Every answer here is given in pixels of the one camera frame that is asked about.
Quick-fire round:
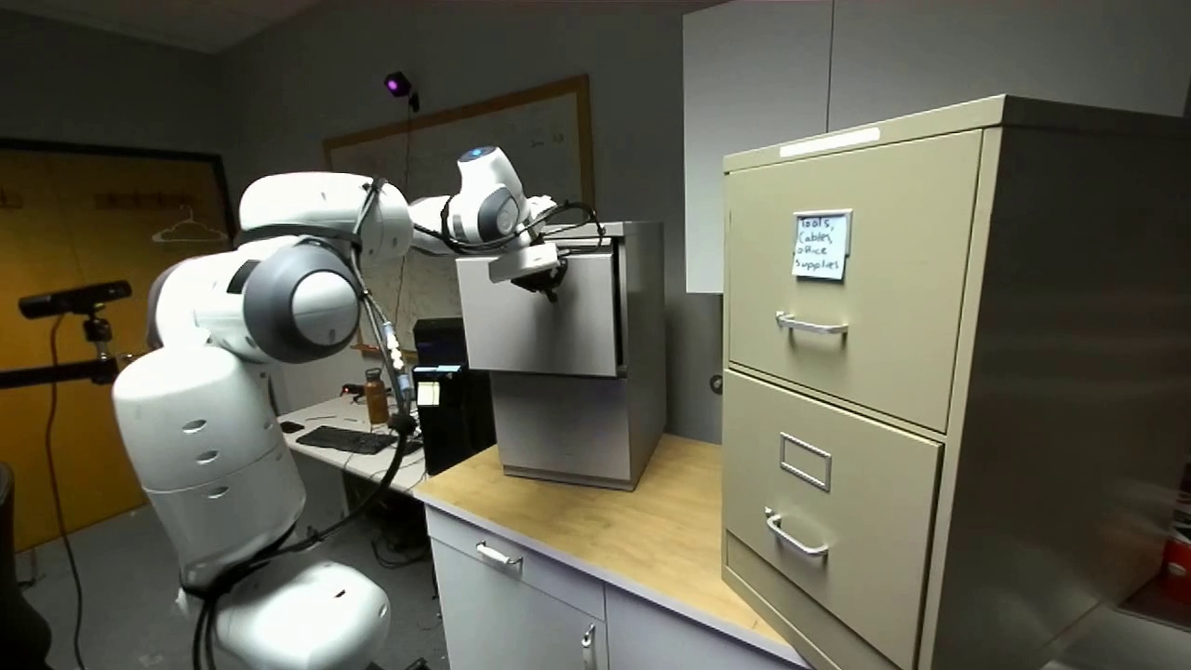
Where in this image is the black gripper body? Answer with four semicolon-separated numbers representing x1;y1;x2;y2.
504;253;575;300

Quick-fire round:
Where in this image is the grey cabinet drawer without slot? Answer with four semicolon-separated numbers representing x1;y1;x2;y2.
451;246;628;383

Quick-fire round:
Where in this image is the small grey file cabinet body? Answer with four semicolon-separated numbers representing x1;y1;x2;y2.
451;216;671;491

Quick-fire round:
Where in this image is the grey cabinet drawer bottom one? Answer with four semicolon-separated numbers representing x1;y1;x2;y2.
488;367;635;486

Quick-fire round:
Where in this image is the white desk base cabinet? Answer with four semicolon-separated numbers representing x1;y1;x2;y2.
420;501;803;670

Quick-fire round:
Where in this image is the beige drawer with note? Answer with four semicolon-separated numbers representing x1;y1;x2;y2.
720;125;986;436

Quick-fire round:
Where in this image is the beige drawer with label holder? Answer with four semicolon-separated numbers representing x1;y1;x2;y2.
716;365;950;670

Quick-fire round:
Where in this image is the beige metal file cabinet body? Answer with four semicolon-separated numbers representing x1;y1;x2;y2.
716;92;1191;670

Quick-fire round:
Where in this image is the wood framed whiteboard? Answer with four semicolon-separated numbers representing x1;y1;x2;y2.
321;76;597;307

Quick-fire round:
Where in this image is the black computer tower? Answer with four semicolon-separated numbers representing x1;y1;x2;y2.
409;316;497;480

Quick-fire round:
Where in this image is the brown bottle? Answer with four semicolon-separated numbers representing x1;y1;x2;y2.
362;361;394;427

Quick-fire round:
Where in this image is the black keyboard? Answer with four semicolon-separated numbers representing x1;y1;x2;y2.
291;422;400;457

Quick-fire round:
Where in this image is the white handwritten note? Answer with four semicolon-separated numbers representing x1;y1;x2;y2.
790;204;855;287

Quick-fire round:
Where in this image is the yellow door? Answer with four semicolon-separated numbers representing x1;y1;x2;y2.
0;133;270;550

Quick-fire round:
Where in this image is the red object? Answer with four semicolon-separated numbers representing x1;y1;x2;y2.
1153;463;1191;613

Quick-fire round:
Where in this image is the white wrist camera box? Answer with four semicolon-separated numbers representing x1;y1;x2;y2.
482;238;564;287

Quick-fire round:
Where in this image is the purple lit wall camera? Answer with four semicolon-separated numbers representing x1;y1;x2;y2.
379;67;422;117

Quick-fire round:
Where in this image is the wire coat hanger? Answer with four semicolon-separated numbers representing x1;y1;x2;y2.
148;207;234;248

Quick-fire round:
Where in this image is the black camera on tripod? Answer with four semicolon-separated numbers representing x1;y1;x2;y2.
0;276;136;393

